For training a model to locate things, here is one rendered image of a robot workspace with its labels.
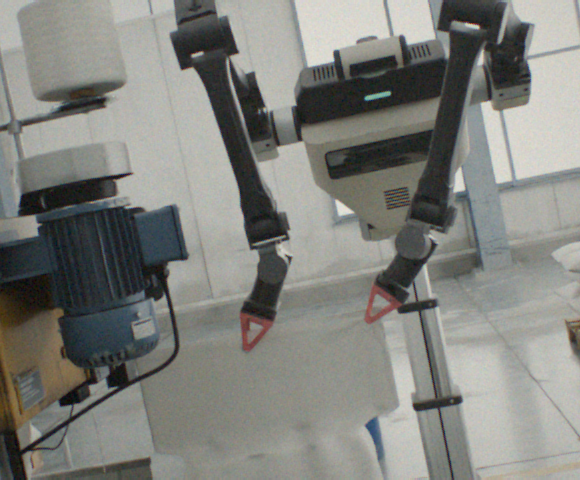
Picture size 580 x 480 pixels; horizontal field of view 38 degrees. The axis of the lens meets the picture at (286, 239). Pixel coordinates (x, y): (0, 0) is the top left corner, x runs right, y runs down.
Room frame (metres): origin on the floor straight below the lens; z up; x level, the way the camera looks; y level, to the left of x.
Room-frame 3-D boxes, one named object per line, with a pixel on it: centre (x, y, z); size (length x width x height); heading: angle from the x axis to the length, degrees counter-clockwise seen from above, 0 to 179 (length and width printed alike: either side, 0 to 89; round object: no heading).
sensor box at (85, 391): (1.52, 0.43, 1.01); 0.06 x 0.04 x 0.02; 173
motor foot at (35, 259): (1.32, 0.39, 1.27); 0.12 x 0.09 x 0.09; 173
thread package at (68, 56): (1.49, 0.30, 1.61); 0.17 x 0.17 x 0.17
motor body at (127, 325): (1.34, 0.30, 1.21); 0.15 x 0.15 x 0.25
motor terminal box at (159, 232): (1.38, 0.20, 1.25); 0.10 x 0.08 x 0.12; 18
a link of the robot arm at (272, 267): (1.60, 0.03, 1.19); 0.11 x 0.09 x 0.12; 176
